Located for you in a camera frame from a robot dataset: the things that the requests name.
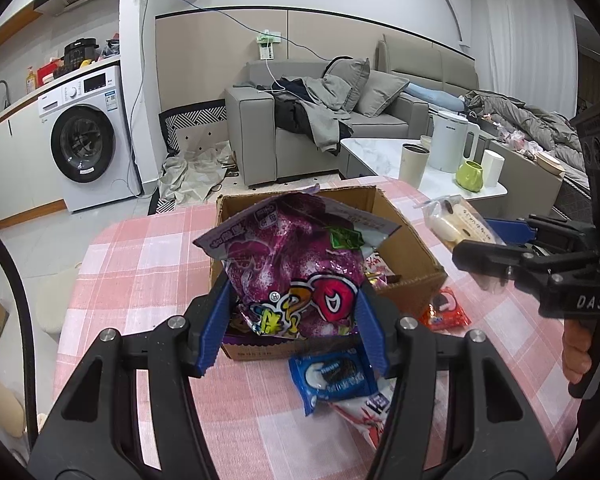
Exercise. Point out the large purple chip bag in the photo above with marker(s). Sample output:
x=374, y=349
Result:
x=290, y=260

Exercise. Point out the white sheer curtain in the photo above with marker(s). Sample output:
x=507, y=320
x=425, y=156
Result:
x=525, y=35

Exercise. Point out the black white patterned mat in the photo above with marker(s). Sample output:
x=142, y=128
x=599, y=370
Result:
x=192, y=122

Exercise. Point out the grey bed duvet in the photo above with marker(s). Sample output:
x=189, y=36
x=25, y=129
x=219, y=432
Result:
x=530, y=125

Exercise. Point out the white lower kitchen cabinets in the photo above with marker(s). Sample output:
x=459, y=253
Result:
x=14, y=160

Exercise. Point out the yellow bottle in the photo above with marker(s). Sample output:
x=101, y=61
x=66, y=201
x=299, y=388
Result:
x=30, y=80

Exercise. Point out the red box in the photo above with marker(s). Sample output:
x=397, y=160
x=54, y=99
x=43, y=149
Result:
x=49, y=74

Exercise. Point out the white wall power strip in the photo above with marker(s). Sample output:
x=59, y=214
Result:
x=269, y=45

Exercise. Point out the white washing machine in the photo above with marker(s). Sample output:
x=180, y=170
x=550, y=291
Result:
x=94, y=125

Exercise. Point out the grey sofa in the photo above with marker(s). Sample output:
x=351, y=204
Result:
x=252, y=135

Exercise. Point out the orange red cookie packet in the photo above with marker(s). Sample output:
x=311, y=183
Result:
x=445, y=312

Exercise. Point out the small red snack packet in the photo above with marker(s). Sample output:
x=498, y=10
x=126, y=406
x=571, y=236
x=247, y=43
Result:
x=380, y=272

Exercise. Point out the light grey pillow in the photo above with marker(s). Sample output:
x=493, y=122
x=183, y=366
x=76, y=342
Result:
x=382, y=95

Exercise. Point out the person's right hand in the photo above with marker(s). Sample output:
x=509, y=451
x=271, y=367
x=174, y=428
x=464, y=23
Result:
x=577, y=355

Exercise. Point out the brown cardboard box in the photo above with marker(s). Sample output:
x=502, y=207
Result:
x=412, y=255

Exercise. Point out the white electric kettle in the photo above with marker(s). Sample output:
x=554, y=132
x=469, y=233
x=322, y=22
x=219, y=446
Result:
x=450, y=142

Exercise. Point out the blue cookie packet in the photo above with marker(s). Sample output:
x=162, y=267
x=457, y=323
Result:
x=330, y=375

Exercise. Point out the crumpled beige floor cloth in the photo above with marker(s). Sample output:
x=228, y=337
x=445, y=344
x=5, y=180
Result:
x=194, y=175

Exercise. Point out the pink plaid tablecloth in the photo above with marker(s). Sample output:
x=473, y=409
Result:
x=144, y=260

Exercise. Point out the beige tumbler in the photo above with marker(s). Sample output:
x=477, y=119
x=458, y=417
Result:
x=414, y=165

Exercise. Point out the white upper kitchen cabinets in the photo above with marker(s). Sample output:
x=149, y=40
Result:
x=9, y=25

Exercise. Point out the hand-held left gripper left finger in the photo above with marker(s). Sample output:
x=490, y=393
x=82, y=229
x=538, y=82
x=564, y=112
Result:
x=213, y=330

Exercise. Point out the white kitchen cabinets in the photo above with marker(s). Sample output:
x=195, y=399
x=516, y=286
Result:
x=14, y=160
x=9, y=25

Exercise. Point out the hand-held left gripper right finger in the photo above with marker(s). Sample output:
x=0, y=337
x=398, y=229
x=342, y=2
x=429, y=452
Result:
x=372, y=335

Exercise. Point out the metal kitchen faucet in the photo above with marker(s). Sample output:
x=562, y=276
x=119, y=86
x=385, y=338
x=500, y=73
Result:
x=2, y=91

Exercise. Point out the dark grey pillow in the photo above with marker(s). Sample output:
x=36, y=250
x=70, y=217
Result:
x=350, y=80

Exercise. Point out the green mug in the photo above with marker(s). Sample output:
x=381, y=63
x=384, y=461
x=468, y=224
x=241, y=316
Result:
x=469, y=177

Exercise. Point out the black pressure cooker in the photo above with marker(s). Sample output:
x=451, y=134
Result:
x=79, y=55

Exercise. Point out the white marble coffee table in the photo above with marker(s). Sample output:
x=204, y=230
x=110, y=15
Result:
x=375, y=152

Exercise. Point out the red white snack packet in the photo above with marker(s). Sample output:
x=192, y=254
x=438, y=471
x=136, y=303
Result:
x=365, y=412

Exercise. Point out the white paper roll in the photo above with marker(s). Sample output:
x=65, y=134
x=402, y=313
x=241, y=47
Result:
x=493, y=169

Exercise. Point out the grey jacket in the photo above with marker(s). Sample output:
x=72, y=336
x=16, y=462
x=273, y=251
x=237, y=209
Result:
x=325, y=120

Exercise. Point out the clear yellow cake packet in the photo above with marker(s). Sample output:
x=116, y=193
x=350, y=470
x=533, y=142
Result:
x=452, y=220

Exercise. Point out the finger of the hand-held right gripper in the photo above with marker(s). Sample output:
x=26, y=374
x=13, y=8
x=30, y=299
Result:
x=500, y=257
x=510, y=231

